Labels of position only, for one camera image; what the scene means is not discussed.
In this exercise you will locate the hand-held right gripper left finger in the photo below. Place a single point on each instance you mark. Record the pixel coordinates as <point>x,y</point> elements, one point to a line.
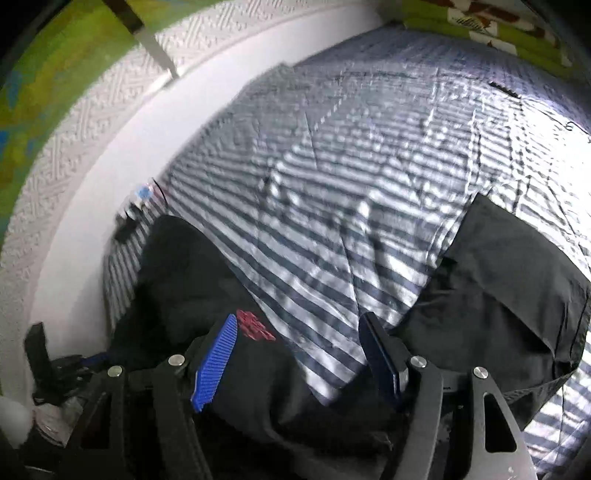
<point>216,361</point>

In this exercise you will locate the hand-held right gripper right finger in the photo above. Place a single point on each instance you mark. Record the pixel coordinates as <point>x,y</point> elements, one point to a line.
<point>384,355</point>

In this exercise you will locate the black pants with red print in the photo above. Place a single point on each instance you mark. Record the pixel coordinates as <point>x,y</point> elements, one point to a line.
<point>508,295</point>

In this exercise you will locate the dark bedside clutter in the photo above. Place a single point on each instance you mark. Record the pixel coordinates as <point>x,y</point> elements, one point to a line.
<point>51,369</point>

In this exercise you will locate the blue white striped bed sheet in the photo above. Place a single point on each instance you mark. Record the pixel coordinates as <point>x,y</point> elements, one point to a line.
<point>351,175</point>

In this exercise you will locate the green patterned pillow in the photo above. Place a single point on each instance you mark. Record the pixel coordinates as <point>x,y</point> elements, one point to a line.
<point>498,27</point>

